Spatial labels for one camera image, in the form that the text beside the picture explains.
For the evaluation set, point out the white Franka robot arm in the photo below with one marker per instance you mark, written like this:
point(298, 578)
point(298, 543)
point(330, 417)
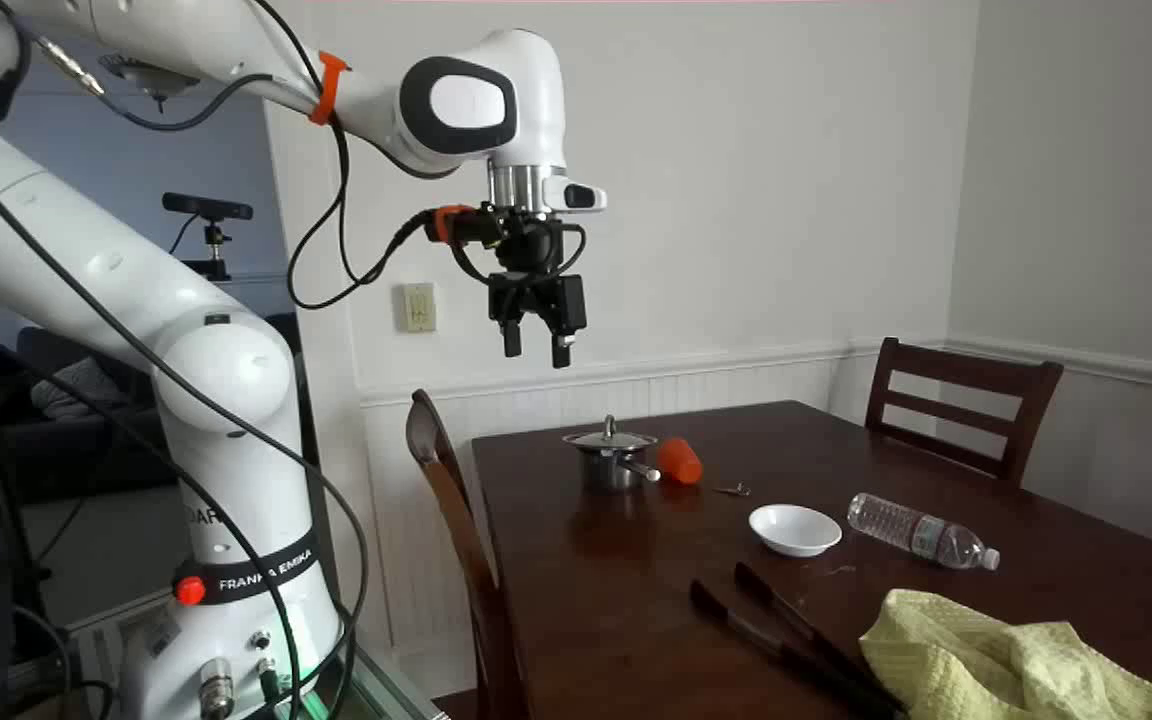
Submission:
point(216, 361)

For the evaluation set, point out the glass pot lid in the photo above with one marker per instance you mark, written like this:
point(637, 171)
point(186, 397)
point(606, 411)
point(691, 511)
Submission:
point(608, 436)

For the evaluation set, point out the dark wooden chair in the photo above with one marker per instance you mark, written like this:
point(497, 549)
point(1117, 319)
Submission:
point(962, 361)

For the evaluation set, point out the clear plastic water bottle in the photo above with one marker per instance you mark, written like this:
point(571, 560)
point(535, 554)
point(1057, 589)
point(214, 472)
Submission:
point(909, 528)

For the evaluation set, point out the steel pot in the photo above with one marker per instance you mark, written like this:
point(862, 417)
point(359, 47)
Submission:
point(612, 469)

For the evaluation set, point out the black camera on stand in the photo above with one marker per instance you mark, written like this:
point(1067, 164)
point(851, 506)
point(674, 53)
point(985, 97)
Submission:
point(209, 206)

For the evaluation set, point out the orange cup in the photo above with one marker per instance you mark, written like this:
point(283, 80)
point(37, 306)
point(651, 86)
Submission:
point(680, 461)

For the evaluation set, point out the yellow cloth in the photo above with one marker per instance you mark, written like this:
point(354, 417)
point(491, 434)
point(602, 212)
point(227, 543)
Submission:
point(1000, 665)

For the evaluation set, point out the white bowl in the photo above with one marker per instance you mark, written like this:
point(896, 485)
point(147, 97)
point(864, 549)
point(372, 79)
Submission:
point(798, 528)

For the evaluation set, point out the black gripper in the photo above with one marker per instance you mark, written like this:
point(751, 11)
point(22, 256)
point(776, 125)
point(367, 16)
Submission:
point(536, 252)

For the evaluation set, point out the dark sofa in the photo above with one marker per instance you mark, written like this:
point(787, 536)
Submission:
point(57, 441)

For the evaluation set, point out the beige wall switch plate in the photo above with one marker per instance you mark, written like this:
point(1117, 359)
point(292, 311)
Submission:
point(414, 311)

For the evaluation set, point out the black tool on table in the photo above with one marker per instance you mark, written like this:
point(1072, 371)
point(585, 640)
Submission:
point(462, 534)

